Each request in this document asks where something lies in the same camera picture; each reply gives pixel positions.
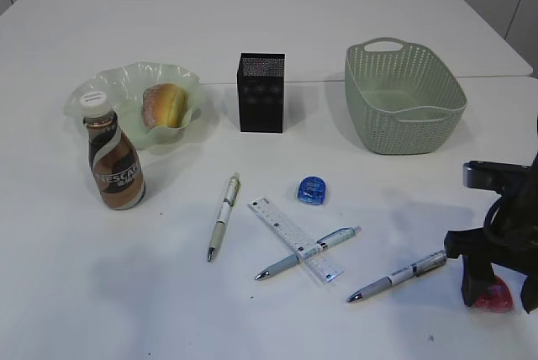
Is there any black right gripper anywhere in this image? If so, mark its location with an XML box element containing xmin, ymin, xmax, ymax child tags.
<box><xmin>444</xmin><ymin>208</ymin><xmax>538</xmax><ymax>314</ymax></box>

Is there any sugared bread roll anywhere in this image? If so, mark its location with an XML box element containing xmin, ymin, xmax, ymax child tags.
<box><xmin>141</xmin><ymin>83</ymin><xmax>187</xmax><ymax>129</ymax></box>

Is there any Nescafe coffee bottle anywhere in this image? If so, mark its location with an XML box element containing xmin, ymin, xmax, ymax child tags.
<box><xmin>79</xmin><ymin>91</ymin><xmax>146</xmax><ymax>210</ymax></box>

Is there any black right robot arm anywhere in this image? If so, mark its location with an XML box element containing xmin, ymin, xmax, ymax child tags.
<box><xmin>444</xmin><ymin>161</ymin><xmax>537</xmax><ymax>313</ymax></box>

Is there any white pen grey grip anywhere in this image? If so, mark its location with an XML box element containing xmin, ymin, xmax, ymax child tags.
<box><xmin>346</xmin><ymin>250</ymin><xmax>447</xmax><ymax>303</ymax></box>

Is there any blue clear pen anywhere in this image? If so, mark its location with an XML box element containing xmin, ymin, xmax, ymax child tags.
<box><xmin>255</xmin><ymin>226</ymin><xmax>361</xmax><ymax>280</ymax></box>

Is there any green plastic woven basket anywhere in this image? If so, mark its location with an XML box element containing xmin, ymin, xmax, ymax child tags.
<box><xmin>344</xmin><ymin>38</ymin><xmax>467</xmax><ymax>155</ymax></box>

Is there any black mesh pen holder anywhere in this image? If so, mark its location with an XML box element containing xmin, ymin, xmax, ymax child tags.
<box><xmin>236</xmin><ymin>53</ymin><xmax>285</xmax><ymax>133</ymax></box>

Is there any clear plastic ruler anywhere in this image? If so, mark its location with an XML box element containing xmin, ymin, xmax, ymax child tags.
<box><xmin>249</xmin><ymin>197</ymin><xmax>344</xmax><ymax>283</ymax></box>

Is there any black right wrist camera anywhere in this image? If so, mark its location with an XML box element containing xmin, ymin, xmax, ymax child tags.
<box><xmin>462</xmin><ymin>161</ymin><xmax>530</xmax><ymax>195</ymax></box>

